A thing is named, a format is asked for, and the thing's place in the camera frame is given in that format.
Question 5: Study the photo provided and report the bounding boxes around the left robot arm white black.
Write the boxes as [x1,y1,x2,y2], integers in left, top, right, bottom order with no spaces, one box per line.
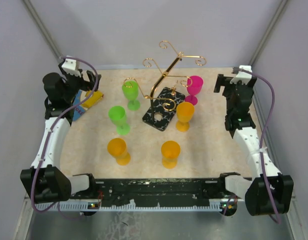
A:
[20,56,102,205]

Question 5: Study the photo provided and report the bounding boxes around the orange wine glass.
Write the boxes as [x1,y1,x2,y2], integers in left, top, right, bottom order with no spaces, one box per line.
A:
[107,138,131,166]
[176,101,195,132]
[161,140,181,169]

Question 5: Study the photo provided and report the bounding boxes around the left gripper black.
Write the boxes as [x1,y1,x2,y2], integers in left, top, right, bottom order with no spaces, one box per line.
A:
[59,63,101,102]

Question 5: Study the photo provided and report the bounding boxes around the pink wine glass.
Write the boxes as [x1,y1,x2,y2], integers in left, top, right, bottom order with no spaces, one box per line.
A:
[184,75,204,106]

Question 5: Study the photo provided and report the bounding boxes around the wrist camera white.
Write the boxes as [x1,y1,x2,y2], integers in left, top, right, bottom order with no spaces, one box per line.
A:
[61,56,81,77]
[230,65,252,85]

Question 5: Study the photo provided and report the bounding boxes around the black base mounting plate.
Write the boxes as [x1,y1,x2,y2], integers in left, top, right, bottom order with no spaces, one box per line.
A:
[71,177,233,208]

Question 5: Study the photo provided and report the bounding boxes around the orange wine glass front middle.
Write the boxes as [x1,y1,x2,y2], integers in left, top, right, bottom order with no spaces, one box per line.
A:
[161,140,181,169]

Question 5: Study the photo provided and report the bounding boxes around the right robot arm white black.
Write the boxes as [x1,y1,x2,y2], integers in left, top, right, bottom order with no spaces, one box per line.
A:
[214,74,294,216]

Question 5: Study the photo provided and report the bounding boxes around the orange wine glass right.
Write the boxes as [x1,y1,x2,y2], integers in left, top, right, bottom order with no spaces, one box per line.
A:
[176,101,195,132]

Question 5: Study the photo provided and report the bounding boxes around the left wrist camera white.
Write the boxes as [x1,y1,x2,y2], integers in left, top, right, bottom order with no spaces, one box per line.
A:
[61,56,81,77]

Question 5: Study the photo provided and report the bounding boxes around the orange wine glass front left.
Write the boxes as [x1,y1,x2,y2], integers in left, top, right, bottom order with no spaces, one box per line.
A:
[107,138,131,166]

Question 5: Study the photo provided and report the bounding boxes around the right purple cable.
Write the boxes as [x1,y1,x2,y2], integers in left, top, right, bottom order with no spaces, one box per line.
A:
[240,69,282,224]

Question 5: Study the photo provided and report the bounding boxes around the gold wine glass rack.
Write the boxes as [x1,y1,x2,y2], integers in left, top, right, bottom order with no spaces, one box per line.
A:
[123,40,207,131]

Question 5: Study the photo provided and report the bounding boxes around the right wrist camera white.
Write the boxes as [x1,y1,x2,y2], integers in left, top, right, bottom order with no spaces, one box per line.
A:
[230,65,252,85]

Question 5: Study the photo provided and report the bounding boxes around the green wine glass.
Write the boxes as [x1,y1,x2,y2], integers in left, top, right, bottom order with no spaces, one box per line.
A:
[108,105,130,136]
[122,80,141,111]

